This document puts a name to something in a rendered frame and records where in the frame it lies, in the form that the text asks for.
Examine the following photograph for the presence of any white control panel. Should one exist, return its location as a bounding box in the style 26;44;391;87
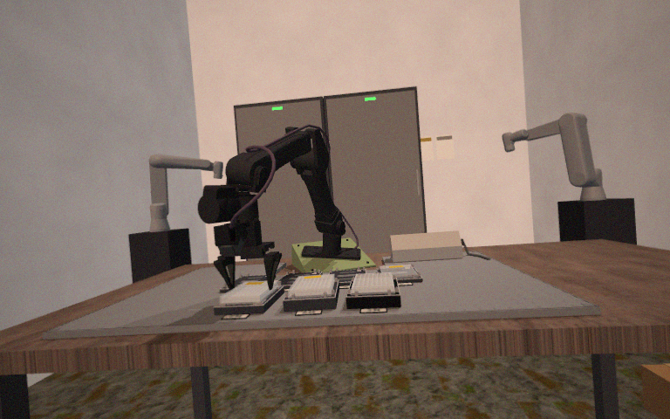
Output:
389;230;475;262

